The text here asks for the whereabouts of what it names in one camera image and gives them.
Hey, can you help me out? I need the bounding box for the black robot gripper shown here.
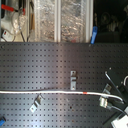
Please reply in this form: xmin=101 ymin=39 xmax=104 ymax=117
xmin=99 ymin=69 xmax=128 ymax=108

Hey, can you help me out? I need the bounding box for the white cable with red mark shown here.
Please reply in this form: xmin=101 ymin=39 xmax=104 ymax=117
xmin=0 ymin=89 xmax=126 ymax=107

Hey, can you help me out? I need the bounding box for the black perforated board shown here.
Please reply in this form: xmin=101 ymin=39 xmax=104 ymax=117
xmin=0 ymin=43 xmax=128 ymax=128

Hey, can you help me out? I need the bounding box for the clear plastic bin right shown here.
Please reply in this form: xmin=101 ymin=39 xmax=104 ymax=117
xmin=61 ymin=0 xmax=89 ymax=43

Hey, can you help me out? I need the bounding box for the clear plastic bin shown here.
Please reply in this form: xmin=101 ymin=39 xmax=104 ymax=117
xmin=61 ymin=0 xmax=89 ymax=43
xmin=34 ymin=0 xmax=55 ymax=42

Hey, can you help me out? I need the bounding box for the blue object bottom left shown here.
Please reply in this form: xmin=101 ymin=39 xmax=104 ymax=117
xmin=0 ymin=116 xmax=6 ymax=126

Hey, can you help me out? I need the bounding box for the clear plastic bin left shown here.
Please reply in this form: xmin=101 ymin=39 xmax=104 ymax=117
xmin=34 ymin=0 xmax=55 ymax=42

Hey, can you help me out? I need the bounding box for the white device with red button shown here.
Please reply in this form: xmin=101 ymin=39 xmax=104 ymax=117
xmin=1 ymin=30 xmax=15 ymax=42

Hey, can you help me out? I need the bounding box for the metal cable clip right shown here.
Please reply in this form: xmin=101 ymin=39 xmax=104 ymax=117
xmin=103 ymin=84 xmax=112 ymax=94

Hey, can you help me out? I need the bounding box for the metal cable clip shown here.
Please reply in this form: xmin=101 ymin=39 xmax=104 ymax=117
xmin=30 ymin=95 xmax=43 ymax=113
xmin=70 ymin=71 xmax=77 ymax=90
xmin=103 ymin=84 xmax=112 ymax=94

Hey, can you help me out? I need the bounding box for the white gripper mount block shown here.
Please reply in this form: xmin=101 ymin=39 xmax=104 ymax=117
xmin=111 ymin=107 xmax=128 ymax=128

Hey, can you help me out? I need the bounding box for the metal cable clip centre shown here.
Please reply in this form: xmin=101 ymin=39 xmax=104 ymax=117
xmin=70 ymin=71 xmax=77 ymax=90

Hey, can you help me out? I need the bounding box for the blue clamp handle top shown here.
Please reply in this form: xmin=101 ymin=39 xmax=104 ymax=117
xmin=90 ymin=26 xmax=98 ymax=44

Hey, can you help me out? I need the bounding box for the metal cable clip lower left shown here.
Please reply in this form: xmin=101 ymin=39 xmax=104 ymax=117
xmin=30 ymin=95 xmax=43 ymax=113

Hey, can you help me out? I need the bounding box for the red handled tool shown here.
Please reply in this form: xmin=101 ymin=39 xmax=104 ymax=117
xmin=7 ymin=7 xmax=25 ymax=15

